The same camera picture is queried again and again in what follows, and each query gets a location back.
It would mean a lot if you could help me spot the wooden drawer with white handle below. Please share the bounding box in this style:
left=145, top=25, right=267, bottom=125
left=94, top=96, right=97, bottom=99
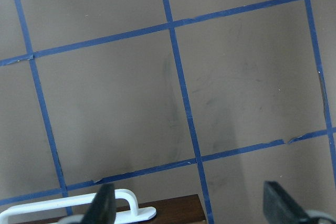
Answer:
left=1, top=184, right=207, bottom=223

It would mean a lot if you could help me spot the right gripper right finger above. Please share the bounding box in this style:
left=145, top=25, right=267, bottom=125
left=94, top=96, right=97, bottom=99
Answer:
left=263, top=181, right=311, bottom=224

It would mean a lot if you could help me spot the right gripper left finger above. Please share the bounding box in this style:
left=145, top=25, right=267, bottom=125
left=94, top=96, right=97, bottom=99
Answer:
left=82, top=183, right=116, bottom=224

